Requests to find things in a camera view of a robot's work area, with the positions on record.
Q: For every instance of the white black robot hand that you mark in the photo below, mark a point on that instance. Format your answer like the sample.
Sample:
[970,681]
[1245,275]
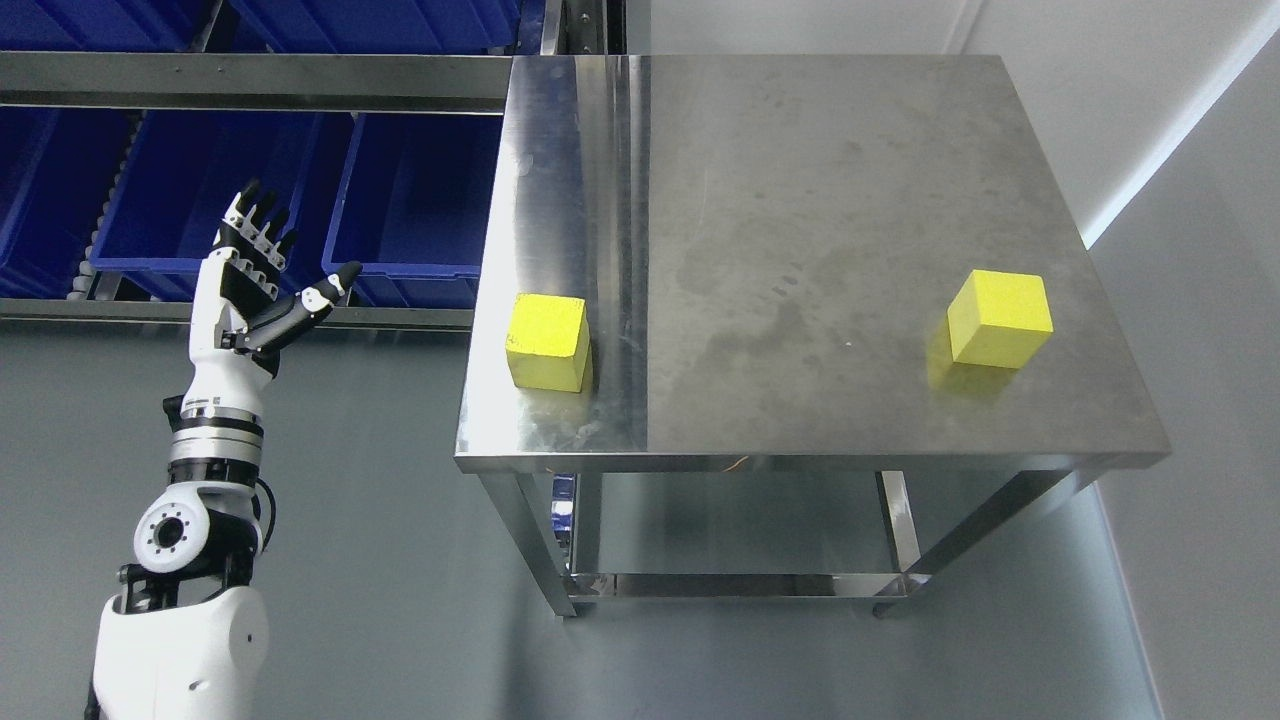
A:
[241,318]

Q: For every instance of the stainless steel table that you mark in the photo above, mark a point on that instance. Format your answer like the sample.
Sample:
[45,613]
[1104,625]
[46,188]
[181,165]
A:
[768,245]

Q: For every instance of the blue bin far left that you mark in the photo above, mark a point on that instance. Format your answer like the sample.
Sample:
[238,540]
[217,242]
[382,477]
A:
[57,167]

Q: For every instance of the blue bin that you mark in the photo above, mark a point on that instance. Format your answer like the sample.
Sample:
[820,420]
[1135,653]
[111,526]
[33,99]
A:
[185,167]
[57,167]
[382,27]
[412,206]

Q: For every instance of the blue bin right of middle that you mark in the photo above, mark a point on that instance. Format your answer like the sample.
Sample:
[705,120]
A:
[412,206]

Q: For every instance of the metal shelf rack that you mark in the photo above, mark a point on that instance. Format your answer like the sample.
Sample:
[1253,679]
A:
[361,83]

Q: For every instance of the blue bin upper left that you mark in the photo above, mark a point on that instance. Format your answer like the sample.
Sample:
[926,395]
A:
[382,27]

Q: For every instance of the yellow foam block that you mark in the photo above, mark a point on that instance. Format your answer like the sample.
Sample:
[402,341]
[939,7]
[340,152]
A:
[999,319]
[547,342]

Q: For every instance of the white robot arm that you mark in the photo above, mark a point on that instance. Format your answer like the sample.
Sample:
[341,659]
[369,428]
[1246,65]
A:
[187,634]

